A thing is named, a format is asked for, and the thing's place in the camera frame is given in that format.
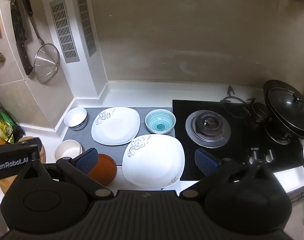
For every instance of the metal mesh strainer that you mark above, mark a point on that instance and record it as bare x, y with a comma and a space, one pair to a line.
46, 63

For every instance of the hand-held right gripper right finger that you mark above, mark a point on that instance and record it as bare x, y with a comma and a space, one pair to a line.
206, 161

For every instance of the bag of vegetables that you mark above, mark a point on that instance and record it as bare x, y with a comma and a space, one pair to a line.
2, 125

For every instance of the wooden cutting board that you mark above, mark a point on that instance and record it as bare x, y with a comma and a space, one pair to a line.
43, 152

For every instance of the metal wall vent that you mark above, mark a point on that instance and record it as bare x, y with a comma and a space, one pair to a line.
86, 25
63, 30

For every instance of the cleaver knife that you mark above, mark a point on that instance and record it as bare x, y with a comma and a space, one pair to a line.
21, 37

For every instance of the black pan support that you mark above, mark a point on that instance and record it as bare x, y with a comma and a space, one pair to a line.
230, 91

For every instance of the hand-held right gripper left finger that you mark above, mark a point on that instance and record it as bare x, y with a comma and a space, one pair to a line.
88, 160

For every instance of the cream bowl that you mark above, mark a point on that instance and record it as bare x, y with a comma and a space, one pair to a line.
67, 148

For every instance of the grey mat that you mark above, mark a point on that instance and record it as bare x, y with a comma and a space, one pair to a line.
77, 137

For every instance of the white floral square plate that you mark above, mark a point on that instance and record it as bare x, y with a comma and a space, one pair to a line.
117, 127
154, 162

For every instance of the stove knob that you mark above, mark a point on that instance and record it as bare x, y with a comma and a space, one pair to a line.
269, 156
254, 157

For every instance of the orange round plate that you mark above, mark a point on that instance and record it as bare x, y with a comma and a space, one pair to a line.
104, 170

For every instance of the black wok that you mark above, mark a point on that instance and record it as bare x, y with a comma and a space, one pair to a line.
295, 131

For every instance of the glass wok lid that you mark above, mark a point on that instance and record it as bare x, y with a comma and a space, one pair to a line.
284, 102

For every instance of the small dark pot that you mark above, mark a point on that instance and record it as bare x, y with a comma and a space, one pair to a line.
260, 112

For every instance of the teal bowl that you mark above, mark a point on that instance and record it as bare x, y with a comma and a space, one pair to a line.
160, 122

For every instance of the gas stove burner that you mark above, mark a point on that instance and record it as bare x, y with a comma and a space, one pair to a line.
207, 127
276, 138

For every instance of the black gas stove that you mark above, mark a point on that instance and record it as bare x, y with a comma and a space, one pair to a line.
182, 115

